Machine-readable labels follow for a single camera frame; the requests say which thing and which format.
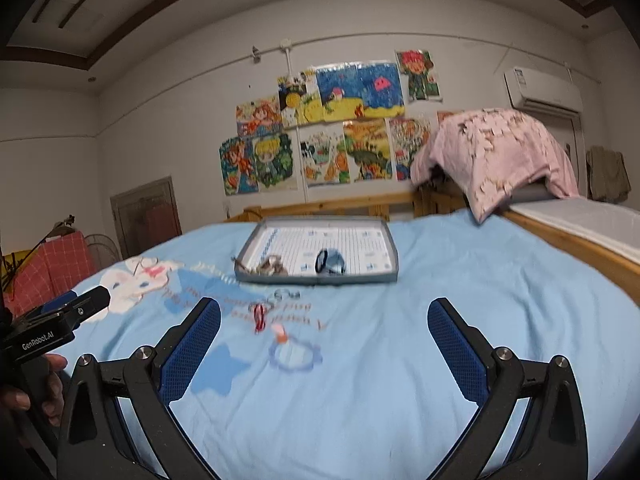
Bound pink floral blanket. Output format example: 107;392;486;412
410;108;581;225

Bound red checkered cloth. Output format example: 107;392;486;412
7;230;96;316

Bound light blue printed bedsheet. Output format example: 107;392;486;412
65;207;640;480

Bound wooden bed frame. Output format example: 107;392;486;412
225;187;640;306

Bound round fan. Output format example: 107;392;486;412
84;232;121;268

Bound orange landscape drawing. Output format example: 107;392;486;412
342;119;393;183

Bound white drawing with orange fruits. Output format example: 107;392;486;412
299;127;351;188

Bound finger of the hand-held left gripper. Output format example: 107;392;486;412
65;284;112;329
39;289;82;317

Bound ceiling air vent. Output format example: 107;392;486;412
32;0;98;28

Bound orange-haired girl drawing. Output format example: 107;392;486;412
236;95;283;137

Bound black and yellow drawing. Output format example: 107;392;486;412
277;72;323;129

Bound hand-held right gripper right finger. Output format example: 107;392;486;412
426;297;590;480

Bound person's left hand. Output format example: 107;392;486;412
0;354;68;428

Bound mermaid girl drawing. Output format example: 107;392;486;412
219;136;261;197

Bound small wooden door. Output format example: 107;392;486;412
110;176;181;260

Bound beige watch band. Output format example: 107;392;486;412
256;255;289;277

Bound blond boy drawing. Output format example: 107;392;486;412
252;131;298;192

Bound white mattress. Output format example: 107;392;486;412
510;195;640;263

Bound grey tray with grid paper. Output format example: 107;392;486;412
234;217;400;286

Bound olive hanging clothing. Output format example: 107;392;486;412
586;146;632;204

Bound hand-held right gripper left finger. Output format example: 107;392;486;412
56;296;223;480

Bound white air conditioner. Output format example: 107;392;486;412
503;66;584;113

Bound colourful busy drawing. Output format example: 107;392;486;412
389;116;432;182

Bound white wall conduit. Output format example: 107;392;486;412
251;35;576;83

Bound red-haired figure drawing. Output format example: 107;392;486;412
395;49;442;102

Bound blue wrist watch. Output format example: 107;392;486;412
314;248;347;276

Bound person's denim pants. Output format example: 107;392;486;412
112;400;531;480

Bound blue sea drawing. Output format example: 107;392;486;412
315;61;406;122

